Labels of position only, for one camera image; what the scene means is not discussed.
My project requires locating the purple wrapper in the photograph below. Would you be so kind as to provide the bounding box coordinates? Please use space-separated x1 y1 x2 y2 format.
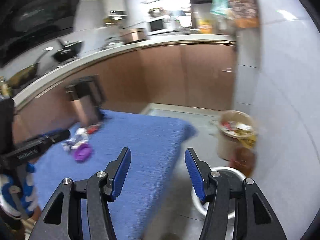
74 143 94 162

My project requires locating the blue towel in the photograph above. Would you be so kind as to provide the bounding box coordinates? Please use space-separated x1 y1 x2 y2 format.
32 109 197 240

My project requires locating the brown kitchen cabinet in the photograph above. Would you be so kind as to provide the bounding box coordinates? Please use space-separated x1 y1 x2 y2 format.
11 42 237 143

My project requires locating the floral apron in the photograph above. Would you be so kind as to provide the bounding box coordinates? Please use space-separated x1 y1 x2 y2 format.
221 0 260 28

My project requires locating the white carton box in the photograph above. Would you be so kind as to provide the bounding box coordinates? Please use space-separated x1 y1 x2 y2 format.
62 127 90 152

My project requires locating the black range hood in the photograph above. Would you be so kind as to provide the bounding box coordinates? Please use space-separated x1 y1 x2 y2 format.
0 0 85 67

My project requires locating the white bucket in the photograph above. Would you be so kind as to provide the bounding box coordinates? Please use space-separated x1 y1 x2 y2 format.
191 166 245 220

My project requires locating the black frying pan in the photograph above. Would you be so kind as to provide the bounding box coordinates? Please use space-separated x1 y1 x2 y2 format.
51 40 83 63

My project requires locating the oil bottle with yellow cap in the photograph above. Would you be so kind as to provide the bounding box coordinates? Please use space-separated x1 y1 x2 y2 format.
233 140 257 178

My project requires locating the copper electric kettle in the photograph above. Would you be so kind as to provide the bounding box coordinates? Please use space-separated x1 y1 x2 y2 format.
63 75 106 128

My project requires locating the yellow packet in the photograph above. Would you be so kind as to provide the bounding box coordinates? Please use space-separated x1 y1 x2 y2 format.
198 18 213 34

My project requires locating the green bag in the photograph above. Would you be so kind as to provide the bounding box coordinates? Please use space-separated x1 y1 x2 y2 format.
210 0 229 16

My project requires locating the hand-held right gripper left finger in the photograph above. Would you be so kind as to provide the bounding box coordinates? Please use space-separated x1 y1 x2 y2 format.
27 147 132 240

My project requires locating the brown trash bin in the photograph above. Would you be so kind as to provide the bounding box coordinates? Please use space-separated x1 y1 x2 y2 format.
216 110 258 161

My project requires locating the glass bowl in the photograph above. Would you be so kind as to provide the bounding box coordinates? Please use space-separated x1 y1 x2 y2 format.
148 8 167 18

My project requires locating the white microwave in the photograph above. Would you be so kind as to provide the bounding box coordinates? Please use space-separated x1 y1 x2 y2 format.
147 17 171 35

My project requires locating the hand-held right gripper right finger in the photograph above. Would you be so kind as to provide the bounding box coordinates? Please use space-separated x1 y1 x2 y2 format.
184 147 288 240

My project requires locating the metal rice cooker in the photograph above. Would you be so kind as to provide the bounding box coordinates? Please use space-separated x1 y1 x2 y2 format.
122 28 148 43

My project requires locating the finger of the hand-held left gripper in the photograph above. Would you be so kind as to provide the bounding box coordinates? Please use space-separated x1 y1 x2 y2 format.
37 129 71 147

